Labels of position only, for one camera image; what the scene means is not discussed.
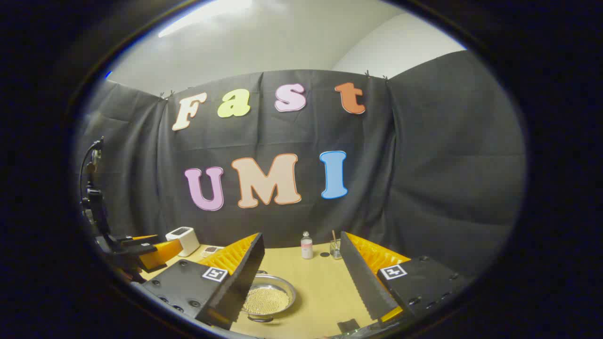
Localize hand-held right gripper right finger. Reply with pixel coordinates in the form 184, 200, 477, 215
339, 231, 472, 323

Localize pile of yellow soybeans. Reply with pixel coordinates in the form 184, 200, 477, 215
244, 287, 291, 315

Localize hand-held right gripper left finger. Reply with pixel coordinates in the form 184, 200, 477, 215
133, 232, 265, 330

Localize white toaster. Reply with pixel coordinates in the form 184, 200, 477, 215
165, 226, 201, 258

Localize steel pot with black handles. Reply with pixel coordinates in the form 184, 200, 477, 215
242, 270, 297, 323

